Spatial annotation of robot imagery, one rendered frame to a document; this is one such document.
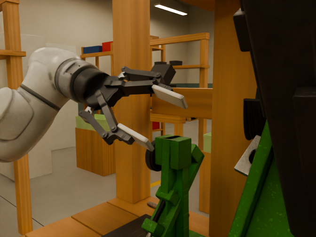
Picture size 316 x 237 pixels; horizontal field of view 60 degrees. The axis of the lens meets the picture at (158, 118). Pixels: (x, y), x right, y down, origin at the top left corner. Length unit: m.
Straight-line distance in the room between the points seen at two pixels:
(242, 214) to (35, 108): 0.49
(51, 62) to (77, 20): 8.09
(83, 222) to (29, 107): 0.41
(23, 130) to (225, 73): 0.47
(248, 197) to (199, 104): 0.59
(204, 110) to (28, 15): 7.40
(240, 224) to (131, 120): 0.67
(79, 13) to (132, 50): 7.93
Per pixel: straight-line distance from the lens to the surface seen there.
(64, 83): 0.59
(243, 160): 0.36
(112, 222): 0.88
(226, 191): 0.73
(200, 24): 12.42
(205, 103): 0.82
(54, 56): 0.66
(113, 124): 0.47
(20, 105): 0.64
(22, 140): 0.65
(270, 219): 0.29
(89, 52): 7.30
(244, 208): 0.28
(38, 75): 0.65
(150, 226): 0.62
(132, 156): 0.93
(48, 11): 8.30
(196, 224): 0.87
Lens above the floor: 1.29
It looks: 8 degrees down
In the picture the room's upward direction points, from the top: straight up
